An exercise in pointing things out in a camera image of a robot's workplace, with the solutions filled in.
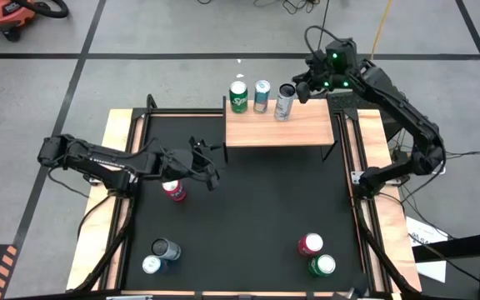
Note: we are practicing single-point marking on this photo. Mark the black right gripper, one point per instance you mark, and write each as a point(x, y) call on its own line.
point(336, 81)

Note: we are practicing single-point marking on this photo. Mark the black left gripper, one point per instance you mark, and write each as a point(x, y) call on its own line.
point(183, 164)

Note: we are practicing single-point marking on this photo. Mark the white Celsius Arctic can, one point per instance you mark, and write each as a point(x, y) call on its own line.
point(283, 108)

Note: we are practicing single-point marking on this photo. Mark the red Fanta strawberry can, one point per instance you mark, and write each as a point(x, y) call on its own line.
point(310, 245)
point(175, 191)

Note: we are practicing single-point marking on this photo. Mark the blue silver Red Bull can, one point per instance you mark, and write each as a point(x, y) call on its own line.
point(152, 265)
point(261, 100)

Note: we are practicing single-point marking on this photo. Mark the green Sprite can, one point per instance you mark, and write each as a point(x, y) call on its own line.
point(238, 100)

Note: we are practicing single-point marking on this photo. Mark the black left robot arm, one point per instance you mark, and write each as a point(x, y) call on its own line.
point(98, 160)

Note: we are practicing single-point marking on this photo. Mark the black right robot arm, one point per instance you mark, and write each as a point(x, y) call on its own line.
point(402, 108)

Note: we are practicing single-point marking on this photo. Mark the wooden shelf black legs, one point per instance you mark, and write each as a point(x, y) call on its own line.
point(281, 131)

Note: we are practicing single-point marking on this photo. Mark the grey beverage can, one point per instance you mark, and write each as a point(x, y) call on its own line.
point(167, 250)

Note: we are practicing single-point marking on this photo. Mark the green beverage can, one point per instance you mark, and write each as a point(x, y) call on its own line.
point(322, 266)

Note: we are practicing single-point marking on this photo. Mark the white paper sheet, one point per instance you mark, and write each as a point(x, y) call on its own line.
point(421, 233)

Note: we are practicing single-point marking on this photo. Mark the orange shop vacuum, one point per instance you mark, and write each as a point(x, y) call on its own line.
point(2, 12)

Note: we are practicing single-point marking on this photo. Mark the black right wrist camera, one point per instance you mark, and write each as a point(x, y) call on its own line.
point(344, 54)

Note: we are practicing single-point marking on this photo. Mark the black table frame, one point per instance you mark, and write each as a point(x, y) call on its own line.
point(181, 111)

